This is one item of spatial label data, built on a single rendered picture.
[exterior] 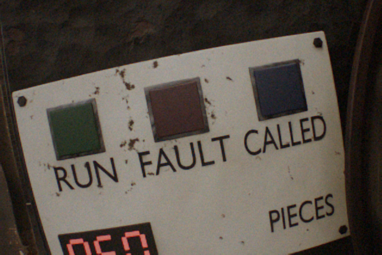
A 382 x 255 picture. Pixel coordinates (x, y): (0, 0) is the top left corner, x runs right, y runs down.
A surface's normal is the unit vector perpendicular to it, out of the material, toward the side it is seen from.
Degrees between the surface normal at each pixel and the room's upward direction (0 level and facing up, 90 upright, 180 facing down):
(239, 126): 90
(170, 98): 90
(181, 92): 90
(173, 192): 90
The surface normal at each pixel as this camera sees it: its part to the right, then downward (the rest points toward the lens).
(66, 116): 0.07, 0.05
